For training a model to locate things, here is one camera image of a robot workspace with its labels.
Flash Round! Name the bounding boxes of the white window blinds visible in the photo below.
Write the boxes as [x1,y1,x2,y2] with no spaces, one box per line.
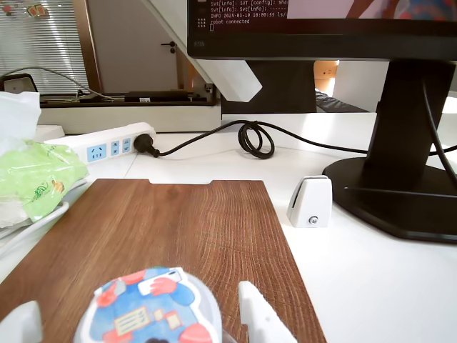
[0,0,87,96]

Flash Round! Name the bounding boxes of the black computer monitor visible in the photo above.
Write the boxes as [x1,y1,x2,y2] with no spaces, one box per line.
[186,0,457,246]

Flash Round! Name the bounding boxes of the blue bottle with sticker cap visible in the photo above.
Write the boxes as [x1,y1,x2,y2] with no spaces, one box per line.
[73,266,225,343]

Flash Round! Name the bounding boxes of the green plastic packet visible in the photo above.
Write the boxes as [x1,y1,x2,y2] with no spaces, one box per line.
[0,139,90,223]

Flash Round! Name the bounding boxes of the white partition bracket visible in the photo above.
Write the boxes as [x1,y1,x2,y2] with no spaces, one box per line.
[286,174,333,229]

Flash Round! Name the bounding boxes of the white cable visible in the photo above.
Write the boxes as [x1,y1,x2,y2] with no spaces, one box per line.
[0,178,89,258]

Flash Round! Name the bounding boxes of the white plastic bag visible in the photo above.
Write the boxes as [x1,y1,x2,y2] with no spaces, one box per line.
[0,91,42,151]

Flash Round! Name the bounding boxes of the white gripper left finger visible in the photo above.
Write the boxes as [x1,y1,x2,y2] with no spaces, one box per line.
[0,300,44,343]

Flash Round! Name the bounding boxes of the brown wooden board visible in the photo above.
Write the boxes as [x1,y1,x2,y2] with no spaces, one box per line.
[0,178,328,343]

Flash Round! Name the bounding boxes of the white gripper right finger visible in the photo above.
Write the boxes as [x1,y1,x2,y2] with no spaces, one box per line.
[238,280,298,343]

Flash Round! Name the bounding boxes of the black plug with coiled cable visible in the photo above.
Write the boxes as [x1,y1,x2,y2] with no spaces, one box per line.
[133,119,371,160]

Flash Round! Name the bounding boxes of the white power strip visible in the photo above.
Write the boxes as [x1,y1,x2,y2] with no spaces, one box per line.
[43,121,156,166]

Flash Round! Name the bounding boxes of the thick black cable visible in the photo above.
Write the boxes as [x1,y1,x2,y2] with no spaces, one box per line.
[422,80,457,184]

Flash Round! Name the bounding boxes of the white slanted beam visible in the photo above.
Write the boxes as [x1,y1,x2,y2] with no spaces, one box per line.
[141,0,264,104]

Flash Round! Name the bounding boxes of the beige desk divider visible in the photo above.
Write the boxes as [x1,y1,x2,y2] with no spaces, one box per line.
[35,101,222,136]

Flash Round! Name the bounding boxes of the black framed white device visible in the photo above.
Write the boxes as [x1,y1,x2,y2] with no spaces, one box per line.
[0,73,37,94]

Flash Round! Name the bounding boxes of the long black box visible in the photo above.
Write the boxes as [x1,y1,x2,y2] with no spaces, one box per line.
[79,90,217,105]

